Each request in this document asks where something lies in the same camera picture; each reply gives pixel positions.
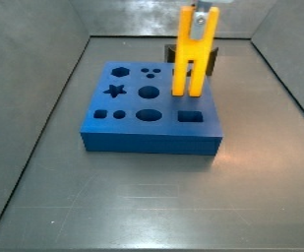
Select yellow double-square peg object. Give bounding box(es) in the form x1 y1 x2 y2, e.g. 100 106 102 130
172 6 219 97

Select blue shape-sorting block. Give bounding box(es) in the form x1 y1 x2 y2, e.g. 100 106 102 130
80 62 222 156

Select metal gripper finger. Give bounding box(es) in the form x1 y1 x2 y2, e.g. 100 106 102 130
190 0 211 40

